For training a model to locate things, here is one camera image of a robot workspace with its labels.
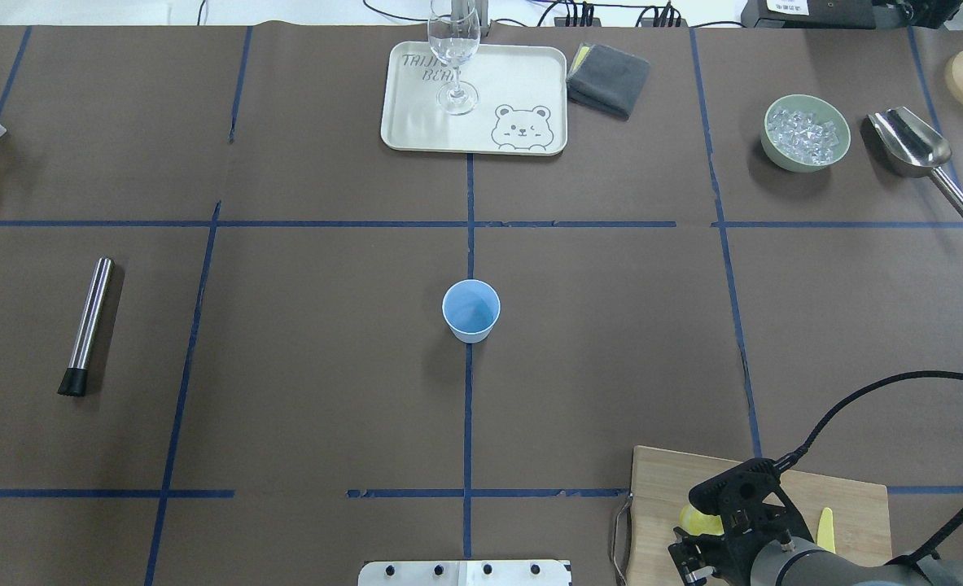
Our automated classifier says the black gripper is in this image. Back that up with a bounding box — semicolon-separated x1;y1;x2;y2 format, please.
668;457;816;585

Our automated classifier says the yellow lemon slice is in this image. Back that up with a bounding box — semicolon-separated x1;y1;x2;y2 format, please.
679;505;725;536

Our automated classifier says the steel muddler black tip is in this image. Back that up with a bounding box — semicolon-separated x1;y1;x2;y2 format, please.
56;256;114;397

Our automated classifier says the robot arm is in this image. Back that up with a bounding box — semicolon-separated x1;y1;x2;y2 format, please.
668;457;963;585

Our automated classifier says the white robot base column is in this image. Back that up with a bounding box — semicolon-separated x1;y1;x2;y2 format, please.
357;559;573;585

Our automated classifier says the light blue paper cup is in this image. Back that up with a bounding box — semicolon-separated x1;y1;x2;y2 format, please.
440;279;502;344

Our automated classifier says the yellow plastic knife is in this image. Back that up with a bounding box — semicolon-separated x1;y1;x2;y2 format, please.
815;507;836;553

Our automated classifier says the wooden cutting board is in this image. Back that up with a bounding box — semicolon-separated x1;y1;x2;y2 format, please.
625;446;894;585

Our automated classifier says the green bowl of ice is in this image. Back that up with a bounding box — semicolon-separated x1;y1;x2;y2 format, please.
760;95;851;173

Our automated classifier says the steel ice scoop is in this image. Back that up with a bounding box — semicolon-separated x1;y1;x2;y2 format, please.
867;107;963;219

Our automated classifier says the grey folded cloth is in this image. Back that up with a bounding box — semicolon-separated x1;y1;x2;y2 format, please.
567;43;652;120

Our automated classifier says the cream bear serving tray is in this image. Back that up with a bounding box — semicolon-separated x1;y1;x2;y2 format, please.
380;42;569;156

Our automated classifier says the clear wine glass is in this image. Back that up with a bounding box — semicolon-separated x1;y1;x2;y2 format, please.
427;1;481;116

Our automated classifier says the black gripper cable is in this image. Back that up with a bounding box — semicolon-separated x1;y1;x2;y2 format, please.
774;370;963;571

